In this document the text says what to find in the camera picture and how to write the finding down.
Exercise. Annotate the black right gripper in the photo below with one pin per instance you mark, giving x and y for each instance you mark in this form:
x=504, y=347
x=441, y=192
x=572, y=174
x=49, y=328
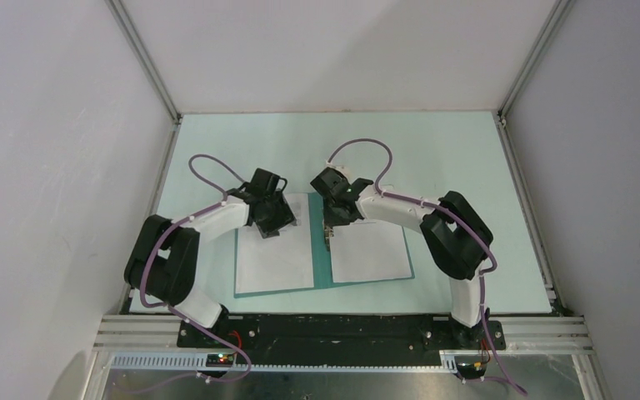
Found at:
x=332, y=221

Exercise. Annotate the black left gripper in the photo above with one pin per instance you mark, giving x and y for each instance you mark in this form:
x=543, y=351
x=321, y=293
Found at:
x=284, y=216

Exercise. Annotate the metal folder clip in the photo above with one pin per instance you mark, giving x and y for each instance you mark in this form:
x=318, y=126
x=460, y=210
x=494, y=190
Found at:
x=327, y=234

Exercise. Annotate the printed white paper sheet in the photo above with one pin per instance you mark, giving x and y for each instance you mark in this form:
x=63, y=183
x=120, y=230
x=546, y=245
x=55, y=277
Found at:
x=283, y=263

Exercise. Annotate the white paper sheet stack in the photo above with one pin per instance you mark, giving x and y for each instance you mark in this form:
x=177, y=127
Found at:
x=369, y=251

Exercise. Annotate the teal plastic folder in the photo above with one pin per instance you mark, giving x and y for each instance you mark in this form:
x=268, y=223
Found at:
x=322, y=268

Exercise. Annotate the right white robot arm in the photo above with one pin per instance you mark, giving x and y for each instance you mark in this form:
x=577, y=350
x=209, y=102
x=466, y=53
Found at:
x=456, y=237

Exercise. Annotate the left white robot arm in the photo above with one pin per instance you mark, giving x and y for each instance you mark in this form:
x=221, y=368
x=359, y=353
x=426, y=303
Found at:
x=164, y=259

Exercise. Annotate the left controller board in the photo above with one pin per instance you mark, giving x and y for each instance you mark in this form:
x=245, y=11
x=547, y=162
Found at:
x=220, y=360

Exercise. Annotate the controller board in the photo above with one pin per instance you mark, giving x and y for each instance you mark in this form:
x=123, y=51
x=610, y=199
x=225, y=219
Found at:
x=471, y=370
x=220, y=360

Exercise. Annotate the right controller board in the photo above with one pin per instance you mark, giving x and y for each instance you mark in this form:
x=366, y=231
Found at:
x=471, y=370

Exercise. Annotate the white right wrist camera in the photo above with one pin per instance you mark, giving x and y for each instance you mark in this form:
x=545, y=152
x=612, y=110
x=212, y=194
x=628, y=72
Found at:
x=338, y=167

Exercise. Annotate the aluminium front frame rail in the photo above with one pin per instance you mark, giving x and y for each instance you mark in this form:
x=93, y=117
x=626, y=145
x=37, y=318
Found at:
x=158, y=333

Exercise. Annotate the aluminium frame left post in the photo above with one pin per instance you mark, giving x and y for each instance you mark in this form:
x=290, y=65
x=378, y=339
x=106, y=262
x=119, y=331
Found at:
x=140, y=51

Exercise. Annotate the aluminium frame post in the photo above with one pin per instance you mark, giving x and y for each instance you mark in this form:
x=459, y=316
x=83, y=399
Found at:
x=140, y=51
x=555, y=19

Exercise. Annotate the aluminium frame right post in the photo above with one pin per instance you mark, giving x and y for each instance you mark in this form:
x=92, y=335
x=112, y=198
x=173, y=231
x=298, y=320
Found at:
x=555, y=19

